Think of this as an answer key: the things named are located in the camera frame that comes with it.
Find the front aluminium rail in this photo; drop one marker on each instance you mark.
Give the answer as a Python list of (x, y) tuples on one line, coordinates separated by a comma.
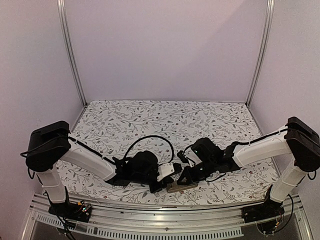
[(116, 220)]

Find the right aluminium frame post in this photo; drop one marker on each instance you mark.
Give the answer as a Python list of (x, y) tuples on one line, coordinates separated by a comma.
[(270, 5)]

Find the floral patterned table mat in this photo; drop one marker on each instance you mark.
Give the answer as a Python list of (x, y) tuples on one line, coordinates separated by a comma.
[(116, 128)]

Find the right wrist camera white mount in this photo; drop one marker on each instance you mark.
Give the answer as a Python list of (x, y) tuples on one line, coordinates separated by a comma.
[(185, 159)]

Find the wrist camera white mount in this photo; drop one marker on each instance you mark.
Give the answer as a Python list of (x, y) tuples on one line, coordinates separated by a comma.
[(168, 169), (185, 159)]

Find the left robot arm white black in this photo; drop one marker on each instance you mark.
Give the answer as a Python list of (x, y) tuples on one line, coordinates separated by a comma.
[(53, 143)]

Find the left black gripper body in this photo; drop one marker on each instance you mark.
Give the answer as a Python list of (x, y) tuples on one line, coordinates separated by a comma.
[(155, 189)]

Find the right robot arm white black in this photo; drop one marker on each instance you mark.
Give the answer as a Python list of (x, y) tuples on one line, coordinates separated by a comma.
[(295, 138)]

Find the white remote control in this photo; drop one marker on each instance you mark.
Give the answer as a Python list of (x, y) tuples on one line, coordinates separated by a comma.
[(174, 187)]

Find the aluminium frame post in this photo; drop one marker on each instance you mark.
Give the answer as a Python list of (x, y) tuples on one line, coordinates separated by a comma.
[(70, 52), (270, 5)]

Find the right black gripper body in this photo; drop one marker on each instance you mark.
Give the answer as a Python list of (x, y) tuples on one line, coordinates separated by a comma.
[(198, 176)]

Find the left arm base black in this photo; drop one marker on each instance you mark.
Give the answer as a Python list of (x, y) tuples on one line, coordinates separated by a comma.
[(80, 211)]

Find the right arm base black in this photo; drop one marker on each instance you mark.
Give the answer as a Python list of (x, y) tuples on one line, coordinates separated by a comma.
[(265, 210)]

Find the left aluminium frame post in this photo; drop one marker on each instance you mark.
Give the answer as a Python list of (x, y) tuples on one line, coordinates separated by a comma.
[(70, 52)]

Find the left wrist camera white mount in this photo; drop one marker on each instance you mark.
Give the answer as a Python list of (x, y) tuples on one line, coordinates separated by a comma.
[(168, 169)]

